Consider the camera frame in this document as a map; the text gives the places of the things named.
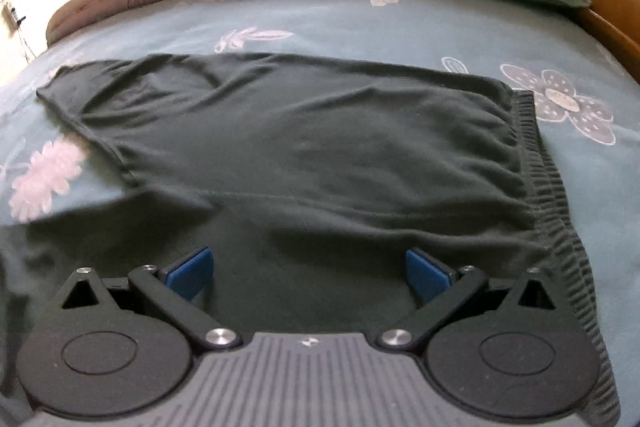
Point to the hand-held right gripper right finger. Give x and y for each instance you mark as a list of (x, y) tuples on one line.
[(425, 277)]

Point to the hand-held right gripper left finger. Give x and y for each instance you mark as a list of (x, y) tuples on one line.
[(190, 274)]

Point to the dark grey pants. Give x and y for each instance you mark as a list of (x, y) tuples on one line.
[(325, 147)]

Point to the blue floral bed sheet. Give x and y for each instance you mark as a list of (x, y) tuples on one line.
[(325, 14)]

